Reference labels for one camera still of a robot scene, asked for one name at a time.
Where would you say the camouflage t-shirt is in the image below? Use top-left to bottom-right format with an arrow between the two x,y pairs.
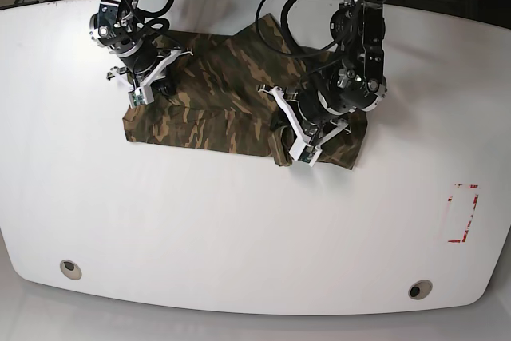
121,13 -> 369,171

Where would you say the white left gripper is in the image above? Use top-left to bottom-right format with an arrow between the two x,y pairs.
258,85 -> 351,167

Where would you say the table cable grommet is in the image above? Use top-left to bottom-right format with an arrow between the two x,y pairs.
408,280 -> 433,300
60,260 -> 82,281

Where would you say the black loop cable left arm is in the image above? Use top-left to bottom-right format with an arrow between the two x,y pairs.
255,0 -> 344,57

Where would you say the red tape rectangle marking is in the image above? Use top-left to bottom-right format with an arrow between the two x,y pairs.
442,184 -> 480,244

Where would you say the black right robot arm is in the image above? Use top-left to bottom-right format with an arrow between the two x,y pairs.
89,0 -> 191,108

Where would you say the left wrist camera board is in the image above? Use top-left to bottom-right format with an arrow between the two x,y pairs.
299,146 -> 322,167

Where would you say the right table cable grommet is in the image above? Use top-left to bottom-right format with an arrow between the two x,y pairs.
408,280 -> 433,300

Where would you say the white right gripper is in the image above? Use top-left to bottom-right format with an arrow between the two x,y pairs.
106,49 -> 193,105

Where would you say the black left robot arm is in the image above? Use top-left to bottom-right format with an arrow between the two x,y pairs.
258,0 -> 387,169

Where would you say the left table cable grommet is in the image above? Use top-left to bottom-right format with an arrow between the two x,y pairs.
60,260 -> 82,281

